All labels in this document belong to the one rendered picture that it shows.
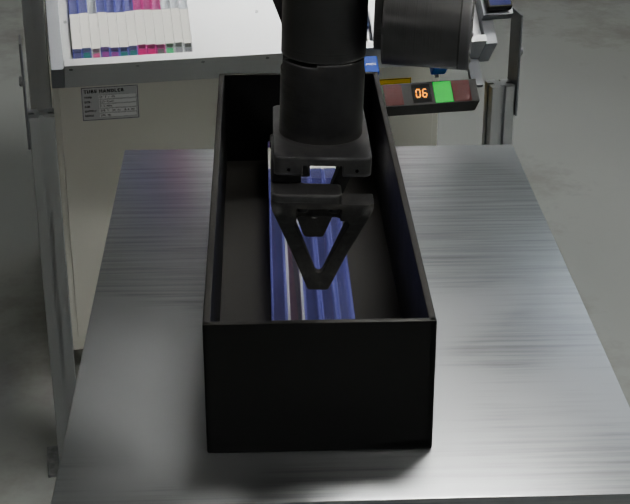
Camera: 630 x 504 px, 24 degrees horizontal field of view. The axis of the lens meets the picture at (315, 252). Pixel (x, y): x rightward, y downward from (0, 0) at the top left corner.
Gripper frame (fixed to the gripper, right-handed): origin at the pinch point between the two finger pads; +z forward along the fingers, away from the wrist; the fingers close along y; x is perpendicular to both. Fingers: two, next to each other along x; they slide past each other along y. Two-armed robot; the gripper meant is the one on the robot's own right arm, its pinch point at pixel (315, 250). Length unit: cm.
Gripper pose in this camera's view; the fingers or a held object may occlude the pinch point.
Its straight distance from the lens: 103.9
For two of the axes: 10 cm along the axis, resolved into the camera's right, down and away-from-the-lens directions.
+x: -10.0, -0.2, -0.4
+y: -0.3, -4.3, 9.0
